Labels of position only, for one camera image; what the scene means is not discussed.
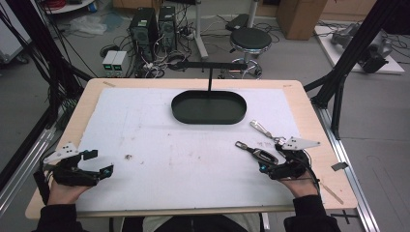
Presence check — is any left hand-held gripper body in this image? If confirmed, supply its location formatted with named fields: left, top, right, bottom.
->
left=40, top=141, right=100, bottom=188

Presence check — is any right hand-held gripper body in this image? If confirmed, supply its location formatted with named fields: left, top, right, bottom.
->
left=267, top=135, right=322, bottom=182

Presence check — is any black key fob with ring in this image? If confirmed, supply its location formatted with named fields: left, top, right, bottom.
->
left=234, top=140, right=279, bottom=165

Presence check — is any person's left hand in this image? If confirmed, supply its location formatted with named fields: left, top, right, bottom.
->
left=47, top=178, right=93, bottom=206

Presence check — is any person's right hand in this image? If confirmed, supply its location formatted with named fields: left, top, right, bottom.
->
left=279, top=178, right=320, bottom=198

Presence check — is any grey tape piece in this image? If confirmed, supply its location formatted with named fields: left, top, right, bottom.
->
left=331, top=161, right=349, bottom=172

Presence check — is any white table mat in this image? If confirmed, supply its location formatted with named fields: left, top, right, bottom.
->
left=75, top=87, right=303, bottom=214

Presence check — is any black stand with oval tray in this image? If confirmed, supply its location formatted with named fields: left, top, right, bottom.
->
left=170, top=61, right=249, bottom=126

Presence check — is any person's torso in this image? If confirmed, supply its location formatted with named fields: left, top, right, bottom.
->
left=122, top=213, right=263, bottom=232

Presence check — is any white bench power supply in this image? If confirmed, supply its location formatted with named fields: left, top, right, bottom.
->
left=112, top=50, right=130, bottom=77
left=102, top=49, right=118, bottom=77

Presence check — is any white floor board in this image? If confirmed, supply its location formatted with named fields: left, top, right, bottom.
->
left=313, top=24, right=406, bottom=75

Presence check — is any black round stool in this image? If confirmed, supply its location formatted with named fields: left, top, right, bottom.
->
left=228, top=27, right=274, bottom=80

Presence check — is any clear plastic bag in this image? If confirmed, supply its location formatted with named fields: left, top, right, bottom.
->
left=68, top=14, right=108, bottom=37

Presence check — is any grey machine part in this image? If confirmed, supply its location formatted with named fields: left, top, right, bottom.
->
left=330, top=22, right=362, bottom=46

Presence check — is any brown cardboard box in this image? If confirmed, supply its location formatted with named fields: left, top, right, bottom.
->
left=276, top=0, right=329, bottom=42

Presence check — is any black machine part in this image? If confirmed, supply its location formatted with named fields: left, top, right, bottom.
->
left=360, top=38, right=395, bottom=74

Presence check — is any black flat case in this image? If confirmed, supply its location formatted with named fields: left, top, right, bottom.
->
left=224, top=13, right=251, bottom=32

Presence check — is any large black computer tower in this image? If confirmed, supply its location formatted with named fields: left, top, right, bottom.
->
left=128, top=7, right=160, bottom=63

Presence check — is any white table leg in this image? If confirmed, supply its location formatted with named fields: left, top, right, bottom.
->
left=192, top=0, right=210, bottom=61

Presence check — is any slim black computer tower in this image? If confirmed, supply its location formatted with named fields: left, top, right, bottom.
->
left=158, top=5, right=179, bottom=52

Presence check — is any white round table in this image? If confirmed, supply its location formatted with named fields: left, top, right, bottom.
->
left=41, top=0, right=97, bottom=15

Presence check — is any silver key with chain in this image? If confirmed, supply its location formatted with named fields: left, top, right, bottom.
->
left=249, top=120, right=286, bottom=145

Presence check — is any aluminium rail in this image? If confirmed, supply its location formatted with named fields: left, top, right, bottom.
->
left=312, top=105, right=382, bottom=232
left=0, top=127, right=58, bottom=215

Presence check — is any black frame post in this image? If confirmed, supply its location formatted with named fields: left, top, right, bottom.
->
left=304, top=0, right=410, bottom=140
left=4, top=0, right=95, bottom=130

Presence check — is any tangle of cables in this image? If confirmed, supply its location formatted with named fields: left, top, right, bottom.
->
left=133, top=51, right=191, bottom=79

